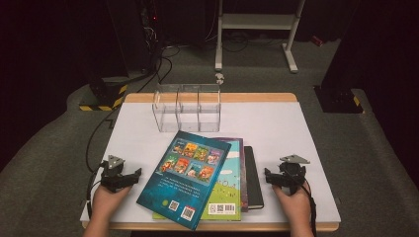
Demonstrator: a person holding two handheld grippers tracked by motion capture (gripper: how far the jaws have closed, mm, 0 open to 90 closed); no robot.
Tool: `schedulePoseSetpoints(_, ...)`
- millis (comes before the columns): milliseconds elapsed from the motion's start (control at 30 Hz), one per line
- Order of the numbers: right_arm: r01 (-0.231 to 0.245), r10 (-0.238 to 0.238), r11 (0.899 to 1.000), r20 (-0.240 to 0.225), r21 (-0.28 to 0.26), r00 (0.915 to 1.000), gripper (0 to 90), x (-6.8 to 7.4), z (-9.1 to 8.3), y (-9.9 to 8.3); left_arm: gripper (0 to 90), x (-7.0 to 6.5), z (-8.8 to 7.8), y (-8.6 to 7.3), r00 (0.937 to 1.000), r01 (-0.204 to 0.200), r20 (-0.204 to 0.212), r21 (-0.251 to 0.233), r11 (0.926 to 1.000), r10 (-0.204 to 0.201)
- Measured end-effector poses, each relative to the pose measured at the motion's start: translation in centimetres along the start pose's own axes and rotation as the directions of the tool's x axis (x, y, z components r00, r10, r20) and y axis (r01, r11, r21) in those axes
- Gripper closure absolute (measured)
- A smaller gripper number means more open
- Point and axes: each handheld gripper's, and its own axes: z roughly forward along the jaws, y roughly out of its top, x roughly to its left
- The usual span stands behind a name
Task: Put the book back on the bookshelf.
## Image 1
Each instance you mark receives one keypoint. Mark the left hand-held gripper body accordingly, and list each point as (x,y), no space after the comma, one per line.
(115,179)

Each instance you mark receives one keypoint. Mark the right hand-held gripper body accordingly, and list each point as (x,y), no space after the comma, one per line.
(291,176)

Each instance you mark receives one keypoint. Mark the black notebook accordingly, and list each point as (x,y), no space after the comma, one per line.
(254,177)

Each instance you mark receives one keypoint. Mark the purple paperback book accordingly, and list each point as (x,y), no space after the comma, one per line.
(243,171)

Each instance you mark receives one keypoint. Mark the clear acrylic book rack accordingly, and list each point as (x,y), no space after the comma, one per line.
(187,108)

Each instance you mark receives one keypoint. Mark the person's left hand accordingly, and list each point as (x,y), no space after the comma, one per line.
(105,204)

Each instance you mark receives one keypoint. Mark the person's right hand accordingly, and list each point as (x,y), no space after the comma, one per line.
(296,207)

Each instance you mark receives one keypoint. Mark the small white floor object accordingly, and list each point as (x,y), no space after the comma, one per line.
(219,78)

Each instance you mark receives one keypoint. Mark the small red floor object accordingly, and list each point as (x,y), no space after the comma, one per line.
(317,40)

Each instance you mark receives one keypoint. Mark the white metal stand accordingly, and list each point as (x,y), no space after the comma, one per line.
(257,21)

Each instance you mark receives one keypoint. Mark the black post base striped edge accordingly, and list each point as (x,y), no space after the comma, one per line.
(105,95)

